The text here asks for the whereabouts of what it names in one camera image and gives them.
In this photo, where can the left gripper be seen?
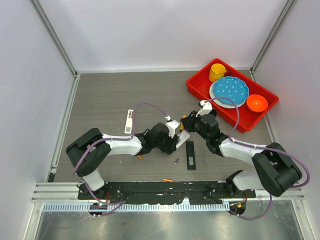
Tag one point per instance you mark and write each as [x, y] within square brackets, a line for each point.
[171, 145]

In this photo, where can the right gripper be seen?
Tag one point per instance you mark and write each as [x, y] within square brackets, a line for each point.
[189, 121]

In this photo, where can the orange handle screwdriver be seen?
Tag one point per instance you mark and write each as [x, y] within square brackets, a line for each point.
[182, 128]

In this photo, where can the black remote control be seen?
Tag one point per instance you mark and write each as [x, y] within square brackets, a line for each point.
[190, 156]

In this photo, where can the white remote with orange batteries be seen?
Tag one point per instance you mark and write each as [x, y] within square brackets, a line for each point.
[129, 122]

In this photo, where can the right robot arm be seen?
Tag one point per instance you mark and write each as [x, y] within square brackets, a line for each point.
[274, 171]

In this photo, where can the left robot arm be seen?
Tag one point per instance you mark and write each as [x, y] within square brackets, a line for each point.
[88, 151]

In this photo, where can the dark blue mug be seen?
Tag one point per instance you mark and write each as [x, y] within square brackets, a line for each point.
[213, 112]

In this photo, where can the white grey plate underneath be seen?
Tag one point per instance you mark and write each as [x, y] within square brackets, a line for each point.
[228, 90]

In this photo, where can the red plastic tray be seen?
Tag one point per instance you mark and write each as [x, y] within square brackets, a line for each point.
[199, 86]

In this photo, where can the blue polka dot plate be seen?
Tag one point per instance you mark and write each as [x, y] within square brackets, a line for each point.
[242, 86]

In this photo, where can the yellow cup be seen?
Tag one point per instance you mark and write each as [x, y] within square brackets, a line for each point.
[217, 71]

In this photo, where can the orange bowl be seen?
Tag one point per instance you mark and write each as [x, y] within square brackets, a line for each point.
[256, 103]

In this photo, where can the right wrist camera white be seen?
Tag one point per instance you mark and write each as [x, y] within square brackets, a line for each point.
[204, 108]

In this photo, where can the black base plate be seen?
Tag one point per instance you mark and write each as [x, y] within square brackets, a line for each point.
[170, 193]

